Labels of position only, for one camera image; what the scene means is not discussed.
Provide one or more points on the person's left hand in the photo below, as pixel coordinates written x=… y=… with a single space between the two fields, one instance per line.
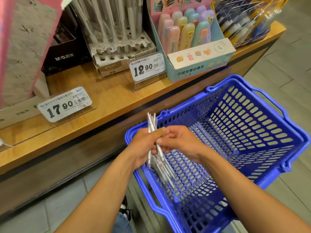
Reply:
x=141 y=149

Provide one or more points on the person's right hand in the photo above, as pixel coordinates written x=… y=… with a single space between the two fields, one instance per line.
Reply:
x=182 y=142

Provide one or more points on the clear pen bundle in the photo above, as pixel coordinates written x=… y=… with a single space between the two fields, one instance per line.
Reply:
x=151 y=123

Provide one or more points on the blue shopping basket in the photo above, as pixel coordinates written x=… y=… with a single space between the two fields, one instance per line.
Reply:
x=243 y=118

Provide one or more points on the person's right forearm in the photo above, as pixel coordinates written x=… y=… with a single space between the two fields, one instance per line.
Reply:
x=252 y=196

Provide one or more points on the person's left forearm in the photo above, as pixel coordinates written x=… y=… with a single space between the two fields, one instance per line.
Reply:
x=104 y=201

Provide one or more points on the person's left shoe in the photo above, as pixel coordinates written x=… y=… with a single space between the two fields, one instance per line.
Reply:
x=125 y=210

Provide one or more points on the person's left leg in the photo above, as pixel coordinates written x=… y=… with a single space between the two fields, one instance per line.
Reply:
x=122 y=225

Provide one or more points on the pastel eraser display box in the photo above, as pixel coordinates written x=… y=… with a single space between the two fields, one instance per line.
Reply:
x=199 y=58

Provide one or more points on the white price tag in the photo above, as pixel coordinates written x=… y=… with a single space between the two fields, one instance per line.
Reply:
x=64 y=104
x=147 y=68

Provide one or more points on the blue yellow stationery packets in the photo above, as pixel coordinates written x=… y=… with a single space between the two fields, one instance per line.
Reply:
x=248 y=19

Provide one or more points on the pile of pink eraser packets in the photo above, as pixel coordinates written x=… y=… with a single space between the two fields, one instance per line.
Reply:
x=24 y=46

